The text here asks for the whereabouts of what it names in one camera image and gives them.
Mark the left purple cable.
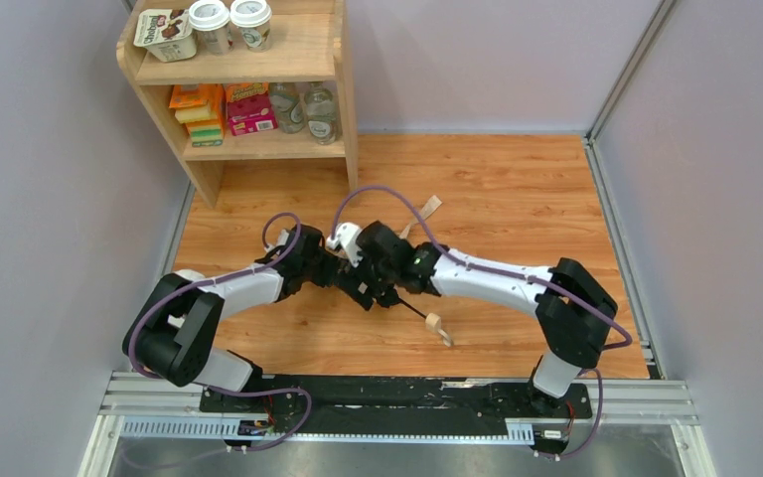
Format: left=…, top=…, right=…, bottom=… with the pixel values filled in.
left=127, top=212, right=314, bottom=453

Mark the clear glass bottle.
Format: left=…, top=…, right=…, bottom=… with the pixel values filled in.
left=304, top=81, right=338, bottom=145
left=268, top=82, right=305, bottom=134

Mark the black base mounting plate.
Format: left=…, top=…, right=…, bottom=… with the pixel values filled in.
left=199, top=375, right=595, bottom=436

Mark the Chobani yogurt tub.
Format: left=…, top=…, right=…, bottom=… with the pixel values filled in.
left=133, top=9, right=198, bottom=63

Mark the beige folding umbrella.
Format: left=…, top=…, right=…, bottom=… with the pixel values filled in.
left=338, top=195, right=455, bottom=348

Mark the white crumpled plastic bag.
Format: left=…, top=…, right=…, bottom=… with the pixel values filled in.
left=174, top=269, right=206, bottom=282

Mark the left clear glass bottle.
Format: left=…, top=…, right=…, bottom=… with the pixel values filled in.
left=268, top=82, right=305, bottom=134

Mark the right white lidded cup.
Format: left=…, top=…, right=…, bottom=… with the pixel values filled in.
left=229, top=0, right=272, bottom=53

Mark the pink orange snack box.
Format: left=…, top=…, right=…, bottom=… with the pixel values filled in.
left=224, top=82, right=278, bottom=136

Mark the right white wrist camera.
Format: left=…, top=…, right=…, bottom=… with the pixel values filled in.
left=325, top=223, right=363, bottom=268

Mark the aluminium frame rail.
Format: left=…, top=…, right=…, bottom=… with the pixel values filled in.
left=97, top=372, right=716, bottom=476

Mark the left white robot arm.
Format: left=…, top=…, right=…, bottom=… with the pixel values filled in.
left=122, top=225, right=347, bottom=393

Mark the white lidded cup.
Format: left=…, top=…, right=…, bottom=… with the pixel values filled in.
left=189, top=0, right=233, bottom=56
left=229, top=0, right=272, bottom=53

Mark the purple cable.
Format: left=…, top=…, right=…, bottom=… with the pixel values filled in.
left=127, top=212, right=314, bottom=453
left=330, top=185, right=634, bottom=460

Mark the right clear glass bottle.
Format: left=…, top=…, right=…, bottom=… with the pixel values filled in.
left=304, top=81, right=338, bottom=145

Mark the left white lidded cup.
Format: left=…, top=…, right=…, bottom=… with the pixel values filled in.
left=189, top=0, right=233, bottom=56

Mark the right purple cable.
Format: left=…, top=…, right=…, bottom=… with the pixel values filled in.
left=330, top=185, right=634, bottom=460

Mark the wooden shelf unit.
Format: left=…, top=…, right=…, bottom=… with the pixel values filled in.
left=116, top=1, right=359, bottom=206

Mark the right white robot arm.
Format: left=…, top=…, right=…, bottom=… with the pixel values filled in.
left=326, top=221, right=620, bottom=398

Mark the orange sponge pack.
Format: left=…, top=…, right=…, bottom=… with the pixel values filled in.
left=169, top=83, right=226, bottom=147

